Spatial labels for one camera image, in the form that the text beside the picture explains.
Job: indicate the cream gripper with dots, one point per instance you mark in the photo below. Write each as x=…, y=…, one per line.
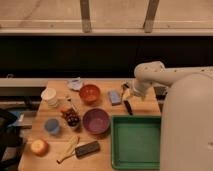
x=125, y=95

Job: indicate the red yellow apple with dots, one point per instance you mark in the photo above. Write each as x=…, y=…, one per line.
x=39, y=147

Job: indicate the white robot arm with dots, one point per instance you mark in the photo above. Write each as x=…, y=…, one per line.
x=186, y=142

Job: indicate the purple bowl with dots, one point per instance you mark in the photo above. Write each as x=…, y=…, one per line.
x=96, y=121

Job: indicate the red bowl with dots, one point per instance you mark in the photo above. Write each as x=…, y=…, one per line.
x=89, y=93

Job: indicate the blue sponge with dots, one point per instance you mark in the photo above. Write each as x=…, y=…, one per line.
x=114, y=97

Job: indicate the green tray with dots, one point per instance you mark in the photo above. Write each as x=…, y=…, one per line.
x=135, y=142

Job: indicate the black sponge block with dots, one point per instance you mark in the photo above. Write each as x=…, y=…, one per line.
x=86, y=149

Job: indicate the bunch of dark grapes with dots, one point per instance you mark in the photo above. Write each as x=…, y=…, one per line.
x=71, y=117

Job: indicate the banana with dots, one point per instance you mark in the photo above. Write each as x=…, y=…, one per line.
x=69, y=148

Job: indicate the blue cup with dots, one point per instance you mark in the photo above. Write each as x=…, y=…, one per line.
x=52, y=126

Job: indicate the white paper cup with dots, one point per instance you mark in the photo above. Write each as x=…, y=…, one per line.
x=49, y=95

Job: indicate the black chair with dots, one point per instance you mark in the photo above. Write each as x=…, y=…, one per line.
x=8, y=138

